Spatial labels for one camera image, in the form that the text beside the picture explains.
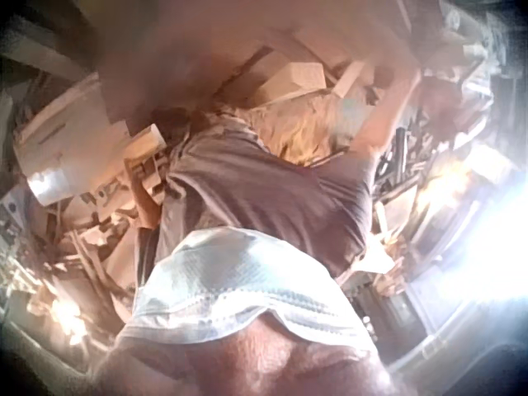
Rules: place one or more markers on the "heap of yellow wood shavings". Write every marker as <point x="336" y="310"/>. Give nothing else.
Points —
<point x="297" y="132"/>

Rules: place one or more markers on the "light wooden block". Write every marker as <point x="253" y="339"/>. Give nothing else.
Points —
<point x="295" y="80"/>

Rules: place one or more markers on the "heap of dark tools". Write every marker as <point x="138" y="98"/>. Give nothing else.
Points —
<point x="402" y="161"/>

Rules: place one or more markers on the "pale wooden plank piece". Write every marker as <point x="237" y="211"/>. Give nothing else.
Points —
<point x="348" y="80"/>

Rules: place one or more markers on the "heap of wood scraps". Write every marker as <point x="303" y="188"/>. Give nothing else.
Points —
<point x="103" y="239"/>

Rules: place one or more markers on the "large white plastic container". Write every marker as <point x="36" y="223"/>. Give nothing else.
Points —
<point x="70" y="136"/>

